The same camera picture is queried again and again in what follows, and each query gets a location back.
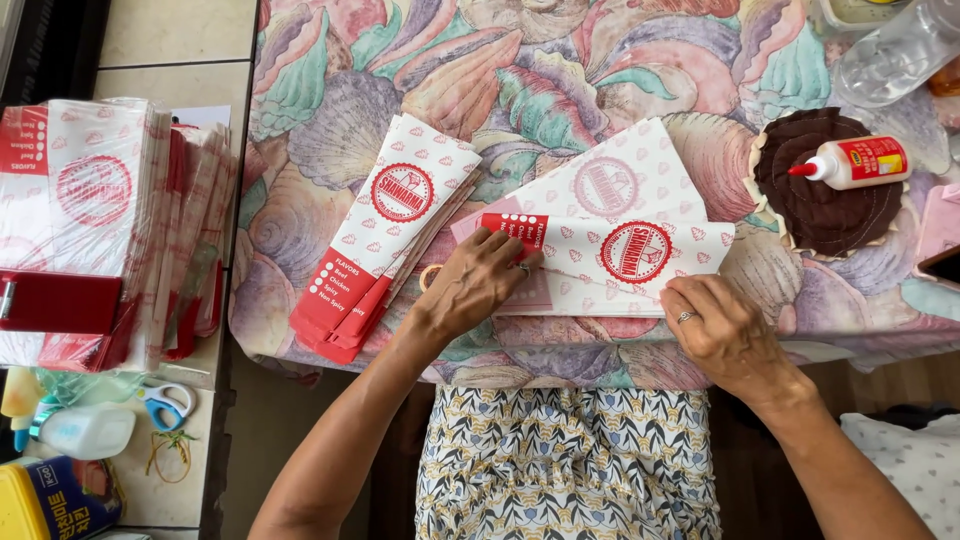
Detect person's right hand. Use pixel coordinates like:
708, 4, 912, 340
659, 273, 817, 411

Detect person's left hand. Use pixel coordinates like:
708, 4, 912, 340
410, 228, 546, 344

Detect red white printed paper sheet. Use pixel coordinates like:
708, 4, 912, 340
480, 213, 737, 318

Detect stack of folded paper bags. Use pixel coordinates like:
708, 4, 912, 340
288, 112, 483, 366

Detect pale reversed print paper sheet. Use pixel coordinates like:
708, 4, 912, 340
450, 116, 708, 245

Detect brown quilted round coaster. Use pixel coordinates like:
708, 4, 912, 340
744, 106, 914, 261

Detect floral seashell tablecloth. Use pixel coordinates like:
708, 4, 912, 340
228, 0, 960, 393

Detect patterned leaf print dress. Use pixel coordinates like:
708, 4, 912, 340
414, 385, 723, 540

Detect white glue bottle red cap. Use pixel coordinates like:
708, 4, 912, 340
786, 135, 914, 192

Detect black phone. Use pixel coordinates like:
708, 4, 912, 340
918, 244, 960, 288

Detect pink case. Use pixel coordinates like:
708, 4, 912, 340
913, 183, 960, 292

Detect white dotted cushion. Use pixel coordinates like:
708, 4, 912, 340
839, 411, 960, 540

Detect clear plastic water bottle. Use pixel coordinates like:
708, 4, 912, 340
831, 0, 960, 109

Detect clear plastic food container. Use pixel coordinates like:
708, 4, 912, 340
817, 0, 915, 33

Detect orange jar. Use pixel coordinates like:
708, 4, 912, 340
926, 58, 960, 98

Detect tan rubber band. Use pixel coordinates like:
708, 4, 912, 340
144, 429, 198, 486

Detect plastic wrapped bundle of bags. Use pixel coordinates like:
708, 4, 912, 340
0, 96, 239, 375

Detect green plastic bag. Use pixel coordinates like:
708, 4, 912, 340
33, 367, 145, 408

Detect red rectangular box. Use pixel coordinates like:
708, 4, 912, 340
0, 270, 124, 336

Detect white plastic bottle teal cap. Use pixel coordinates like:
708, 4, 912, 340
28, 405, 138, 461

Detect yellow plastic bottle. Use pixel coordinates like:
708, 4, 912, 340
0, 366, 48, 453

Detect yellow blue tin can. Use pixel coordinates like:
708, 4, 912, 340
0, 456, 127, 540

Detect blue white handled scissors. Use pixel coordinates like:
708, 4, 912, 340
135, 381, 198, 434

